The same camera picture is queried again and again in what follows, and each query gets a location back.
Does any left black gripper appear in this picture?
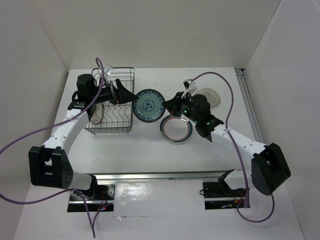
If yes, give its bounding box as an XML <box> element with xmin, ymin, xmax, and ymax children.
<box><xmin>90</xmin><ymin>78</ymin><xmax>138</xmax><ymax>105</ymax></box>

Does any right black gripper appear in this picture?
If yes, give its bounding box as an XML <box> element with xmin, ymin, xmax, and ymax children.
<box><xmin>162</xmin><ymin>91</ymin><xmax>200</xmax><ymax>124</ymax></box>

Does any blue patterned plate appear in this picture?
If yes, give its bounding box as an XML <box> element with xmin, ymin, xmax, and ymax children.
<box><xmin>132</xmin><ymin>89</ymin><xmax>166</xmax><ymax>123</ymax></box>

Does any orange sunburst plate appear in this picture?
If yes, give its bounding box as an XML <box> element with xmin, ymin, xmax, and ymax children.
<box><xmin>90</xmin><ymin>103</ymin><xmax>104</xmax><ymax>125</ymax></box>

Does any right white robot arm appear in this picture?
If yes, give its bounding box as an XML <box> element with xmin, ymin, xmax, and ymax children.
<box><xmin>163</xmin><ymin>92</ymin><xmax>291</xmax><ymax>196</ymax></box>

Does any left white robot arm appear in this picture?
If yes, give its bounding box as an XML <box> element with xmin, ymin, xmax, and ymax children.
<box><xmin>28</xmin><ymin>73</ymin><xmax>138</xmax><ymax>200</ymax></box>

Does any teal red rimmed plate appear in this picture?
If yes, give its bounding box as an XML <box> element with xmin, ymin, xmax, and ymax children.
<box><xmin>159</xmin><ymin>115</ymin><xmax>193</xmax><ymax>144</ymax></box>

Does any clear grey glass plate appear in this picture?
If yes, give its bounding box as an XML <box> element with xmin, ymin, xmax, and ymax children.
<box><xmin>195</xmin><ymin>88</ymin><xmax>221</xmax><ymax>109</ymax></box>

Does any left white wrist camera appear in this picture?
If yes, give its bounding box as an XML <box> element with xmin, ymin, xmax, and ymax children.
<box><xmin>103</xmin><ymin>65</ymin><xmax>114</xmax><ymax>86</ymax></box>

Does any grey wire dish rack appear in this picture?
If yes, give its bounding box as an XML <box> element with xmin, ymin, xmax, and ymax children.
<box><xmin>84</xmin><ymin>67</ymin><xmax>135</xmax><ymax>136</ymax></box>

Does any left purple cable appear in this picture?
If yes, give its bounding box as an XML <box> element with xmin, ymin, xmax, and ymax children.
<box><xmin>0</xmin><ymin>57</ymin><xmax>111</xmax><ymax>238</ymax></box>

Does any purple cable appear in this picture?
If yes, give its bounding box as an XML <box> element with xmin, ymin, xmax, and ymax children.
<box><xmin>192</xmin><ymin>72</ymin><xmax>276</xmax><ymax>223</ymax></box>
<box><xmin>0</xmin><ymin>57</ymin><xmax>111</xmax><ymax>238</ymax></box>

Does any aluminium rail front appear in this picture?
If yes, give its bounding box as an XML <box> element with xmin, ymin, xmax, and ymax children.
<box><xmin>89</xmin><ymin>170</ymin><xmax>244</xmax><ymax>182</ymax></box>

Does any aluminium rail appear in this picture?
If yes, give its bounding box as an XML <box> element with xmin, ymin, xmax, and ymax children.
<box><xmin>234</xmin><ymin>67</ymin><xmax>276</xmax><ymax>177</ymax></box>
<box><xmin>89</xmin><ymin>170</ymin><xmax>244</xmax><ymax>182</ymax></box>

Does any aluminium rail right side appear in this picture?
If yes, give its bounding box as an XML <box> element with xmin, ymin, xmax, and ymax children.
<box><xmin>234</xmin><ymin>67</ymin><xmax>276</xmax><ymax>177</ymax></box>

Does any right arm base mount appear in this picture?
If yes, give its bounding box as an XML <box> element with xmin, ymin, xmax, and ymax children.
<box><xmin>199</xmin><ymin>170</ymin><xmax>246</xmax><ymax>210</ymax></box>

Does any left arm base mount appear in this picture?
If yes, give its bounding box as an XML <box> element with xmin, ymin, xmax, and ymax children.
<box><xmin>67</xmin><ymin>183</ymin><xmax>116</xmax><ymax>213</ymax></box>

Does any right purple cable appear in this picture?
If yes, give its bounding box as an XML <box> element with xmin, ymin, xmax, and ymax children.
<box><xmin>192</xmin><ymin>72</ymin><xmax>276</xmax><ymax>223</ymax></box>

